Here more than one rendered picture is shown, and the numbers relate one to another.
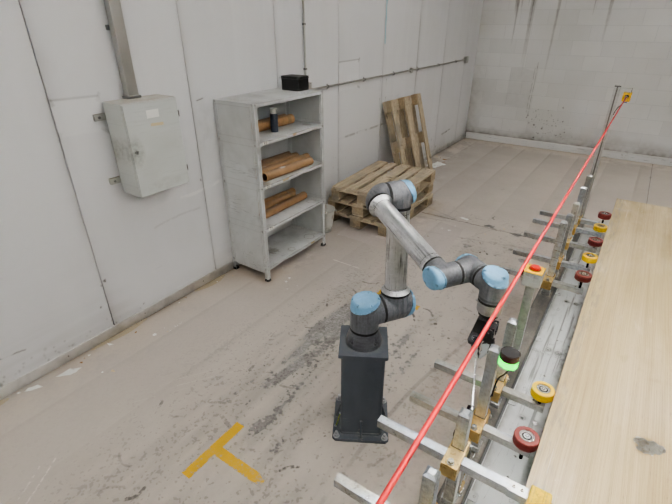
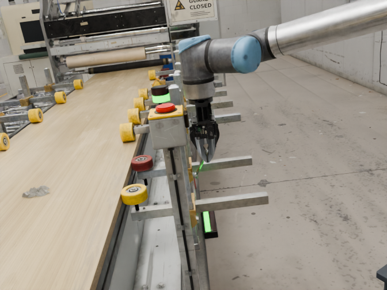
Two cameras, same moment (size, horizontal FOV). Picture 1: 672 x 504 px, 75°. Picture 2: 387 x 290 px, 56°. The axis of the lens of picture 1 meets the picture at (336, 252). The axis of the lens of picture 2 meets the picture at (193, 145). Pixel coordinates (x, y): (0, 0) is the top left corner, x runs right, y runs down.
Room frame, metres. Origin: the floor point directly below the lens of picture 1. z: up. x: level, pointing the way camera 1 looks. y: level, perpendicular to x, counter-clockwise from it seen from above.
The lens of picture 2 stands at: (2.16, -1.17, 1.41)
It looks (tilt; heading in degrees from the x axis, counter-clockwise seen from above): 20 degrees down; 146
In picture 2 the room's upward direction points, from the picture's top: 7 degrees counter-clockwise
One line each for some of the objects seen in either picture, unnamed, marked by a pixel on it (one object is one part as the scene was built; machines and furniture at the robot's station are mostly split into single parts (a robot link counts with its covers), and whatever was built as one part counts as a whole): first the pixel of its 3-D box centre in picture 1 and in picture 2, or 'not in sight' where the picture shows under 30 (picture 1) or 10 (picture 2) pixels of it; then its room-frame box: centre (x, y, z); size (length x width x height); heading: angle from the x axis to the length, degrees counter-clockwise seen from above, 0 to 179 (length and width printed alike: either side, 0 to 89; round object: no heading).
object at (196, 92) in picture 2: (488, 306); (200, 89); (1.32, -0.56, 1.19); 0.10 x 0.09 x 0.05; 56
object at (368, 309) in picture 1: (366, 311); not in sight; (1.84, -0.16, 0.79); 0.17 x 0.15 x 0.18; 113
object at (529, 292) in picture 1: (520, 327); (184, 233); (1.53, -0.80, 0.93); 0.05 x 0.05 x 0.45; 56
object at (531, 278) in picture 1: (533, 277); (168, 128); (1.53, -0.80, 1.18); 0.07 x 0.07 x 0.08; 56
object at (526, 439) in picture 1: (523, 446); (143, 171); (0.99, -0.63, 0.85); 0.08 x 0.08 x 0.11
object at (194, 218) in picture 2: (497, 385); (188, 210); (1.30, -0.64, 0.82); 0.14 x 0.06 x 0.05; 146
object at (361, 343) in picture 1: (364, 333); not in sight; (1.84, -0.15, 0.65); 0.19 x 0.19 x 0.10
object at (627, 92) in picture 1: (603, 157); not in sight; (3.21, -1.99, 1.20); 0.15 x 0.12 x 1.00; 146
